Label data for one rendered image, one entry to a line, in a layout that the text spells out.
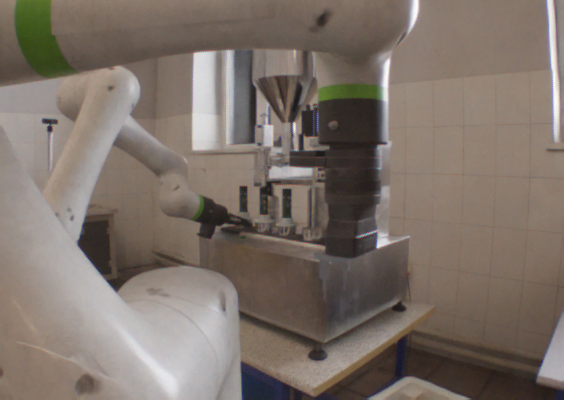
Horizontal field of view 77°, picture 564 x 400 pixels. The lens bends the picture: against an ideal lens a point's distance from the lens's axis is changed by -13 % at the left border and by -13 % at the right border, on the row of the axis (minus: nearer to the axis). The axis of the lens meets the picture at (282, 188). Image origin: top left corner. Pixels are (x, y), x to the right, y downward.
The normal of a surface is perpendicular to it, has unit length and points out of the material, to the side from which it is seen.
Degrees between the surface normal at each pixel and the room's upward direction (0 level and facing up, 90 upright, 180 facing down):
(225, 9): 112
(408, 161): 90
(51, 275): 55
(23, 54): 133
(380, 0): 107
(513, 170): 90
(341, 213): 101
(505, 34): 90
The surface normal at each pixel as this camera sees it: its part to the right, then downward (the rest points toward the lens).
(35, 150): 0.73, 0.04
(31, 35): 0.00, 0.50
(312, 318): -0.69, 0.05
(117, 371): 0.60, -0.57
